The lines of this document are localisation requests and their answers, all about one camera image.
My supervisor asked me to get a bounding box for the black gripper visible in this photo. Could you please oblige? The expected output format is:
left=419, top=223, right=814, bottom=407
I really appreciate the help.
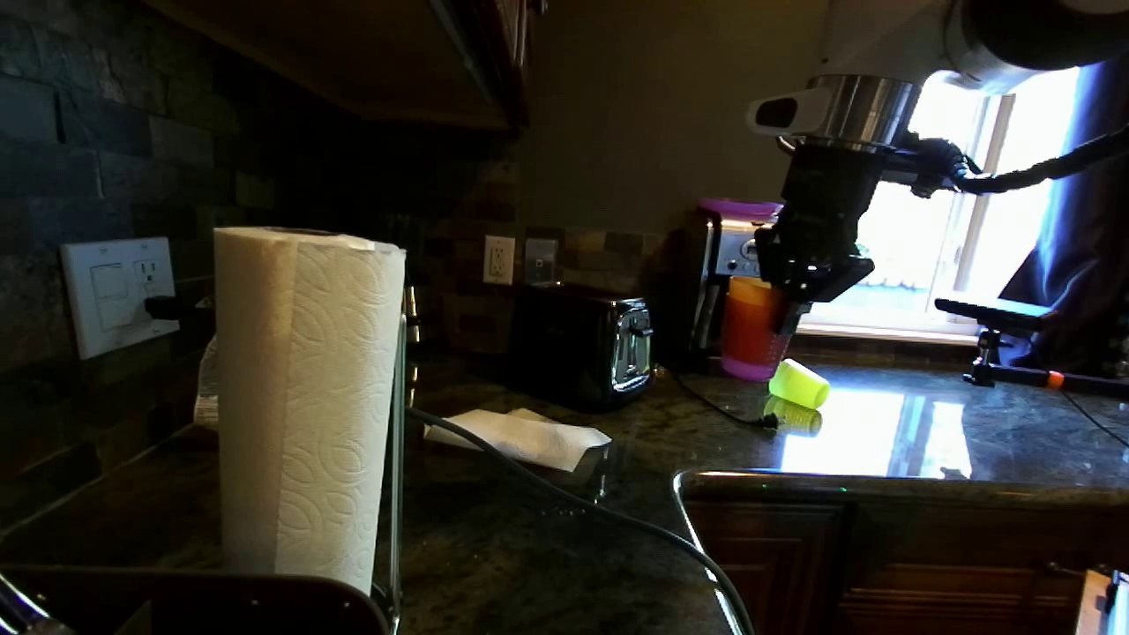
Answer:
left=753, top=138, right=886, bottom=343

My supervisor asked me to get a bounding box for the orange plastic cup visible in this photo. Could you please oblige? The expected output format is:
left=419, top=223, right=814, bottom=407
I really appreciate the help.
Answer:
left=721, top=272, right=794, bottom=367

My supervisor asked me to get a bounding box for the silver black coffee maker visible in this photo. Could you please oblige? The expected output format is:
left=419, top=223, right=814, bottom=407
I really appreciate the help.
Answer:
left=673, top=205, right=780, bottom=379

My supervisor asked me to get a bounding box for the purple lid on coffee maker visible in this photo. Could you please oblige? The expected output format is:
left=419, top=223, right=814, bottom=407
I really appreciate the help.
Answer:
left=698, top=199, right=787, bottom=226

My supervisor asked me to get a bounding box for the black chrome toaster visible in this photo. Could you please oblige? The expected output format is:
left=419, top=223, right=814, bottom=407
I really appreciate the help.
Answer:
left=511, top=284, right=655, bottom=411

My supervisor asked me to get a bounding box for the black clamp stand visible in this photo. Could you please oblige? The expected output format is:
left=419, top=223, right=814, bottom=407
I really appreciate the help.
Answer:
left=932, top=292, right=1129, bottom=399

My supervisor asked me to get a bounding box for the dark blue curtain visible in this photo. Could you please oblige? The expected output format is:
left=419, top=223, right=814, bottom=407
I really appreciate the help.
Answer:
left=996, top=57, right=1129, bottom=379

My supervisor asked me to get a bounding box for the white folded cloth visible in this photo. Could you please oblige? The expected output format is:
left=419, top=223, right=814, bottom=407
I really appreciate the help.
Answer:
left=424, top=407, right=618, bottom=478

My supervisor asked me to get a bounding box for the metal paper towel holder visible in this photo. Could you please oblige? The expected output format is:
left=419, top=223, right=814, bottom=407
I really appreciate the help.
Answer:
left=370, top=284, right=424, bottom=630

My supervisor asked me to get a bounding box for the dark overhead cabinet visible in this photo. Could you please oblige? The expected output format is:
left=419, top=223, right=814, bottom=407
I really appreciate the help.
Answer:
left=146, top=0, right=538, bottom=133

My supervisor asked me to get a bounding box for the white paper towel roll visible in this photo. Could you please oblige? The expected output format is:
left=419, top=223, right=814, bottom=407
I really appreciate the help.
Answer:
left=210, top=226, right=408, bottom=597

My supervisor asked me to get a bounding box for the black power plug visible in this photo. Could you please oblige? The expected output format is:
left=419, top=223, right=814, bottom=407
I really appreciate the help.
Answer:
left=140, top=292, right=215, bottom=325

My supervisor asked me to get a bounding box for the grey wall outlet plate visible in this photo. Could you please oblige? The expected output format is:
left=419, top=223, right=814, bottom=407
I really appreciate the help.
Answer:
left=522, top=238, right=564, bottom=290

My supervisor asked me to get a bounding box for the black power cable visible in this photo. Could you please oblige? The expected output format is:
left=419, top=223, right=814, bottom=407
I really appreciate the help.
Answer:
left=406, top=407, right=759, bottom=635

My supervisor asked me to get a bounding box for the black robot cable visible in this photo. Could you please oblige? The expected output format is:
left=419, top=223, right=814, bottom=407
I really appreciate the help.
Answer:
left=965, top=122, right=1129, bottom=199

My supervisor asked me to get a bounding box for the beige wall switch plate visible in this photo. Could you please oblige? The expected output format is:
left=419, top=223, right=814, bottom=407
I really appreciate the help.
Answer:
left=480, top=234, right=522, bottom=290

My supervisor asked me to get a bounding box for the white wall power outlet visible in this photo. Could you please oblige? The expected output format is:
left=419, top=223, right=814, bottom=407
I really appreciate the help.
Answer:
left=56, top=238, right=184, bottom=363

